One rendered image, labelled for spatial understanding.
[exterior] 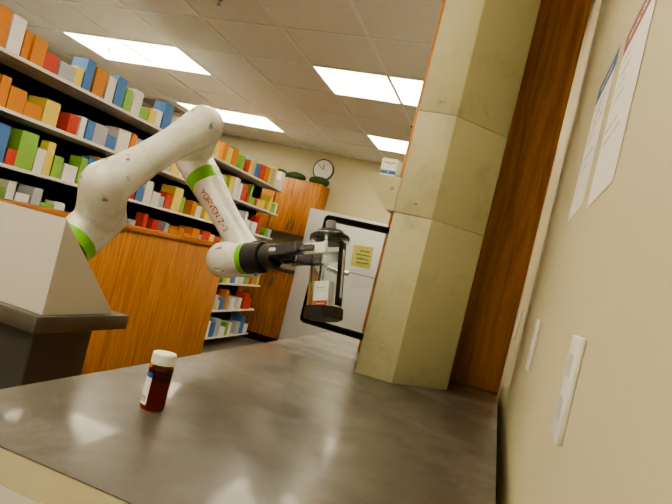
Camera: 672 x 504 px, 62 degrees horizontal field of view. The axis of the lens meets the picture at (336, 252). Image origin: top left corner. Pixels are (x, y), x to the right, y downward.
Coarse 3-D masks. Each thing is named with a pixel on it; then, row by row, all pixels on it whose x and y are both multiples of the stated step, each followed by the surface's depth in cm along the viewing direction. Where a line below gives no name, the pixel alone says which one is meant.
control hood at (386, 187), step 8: (368, 176) 161; (376, 176) 161; (384, 176) 160; (392, 176) 160; (376, 184) 160; (384, 184) 160; (392, 184) 159; (400, 184) 159; (376, 192) 160; (384, 192) 160; (392, 192) 159; (384, 200) 159; (392, 200) 159; (392, 208) 158
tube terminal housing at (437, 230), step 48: (432, 144) 157; (480, 144) 160; (432, 192) 156; (480, 192) 162; (432, 240) 156; (480, 240) 164; (384, 288) 157; (432, 288) 158; (384, 336) 156; (432, 336) 159; (432, 384) 161
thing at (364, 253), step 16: (336, 224) 198; (352, 240) 195; (368, 240) 193; (384, 240) 191; (352, 256) 195; (368, 256) 192; (352, 272) 194; (368, 272) 192; (352, 288) 193; (368, 288) 191; (352, 304) 193; (368, 304) 190; (352, 320) 192
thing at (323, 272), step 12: (312, 240) 150; (324, 240) 145; (336, 240) 146; (348, 240) 148; (336, 252) 145; (312, 264) 146; (324, 264) 144; (336, 264) 144; (312, 276) 144; (324, 276) 143; (336, 276) 144; (312, 288) 143; (324, 288) 142; (312, 300) 142; (324, 300) 141
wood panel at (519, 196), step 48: (576, 0) 185; (432, 48) 197; (576, 48) 183; (528, 96) 186; (528, 144) 185; (528, 192) 184; (528, 240) 182; (480, 288) 185; (480, 336) 184; (480, 384) 183
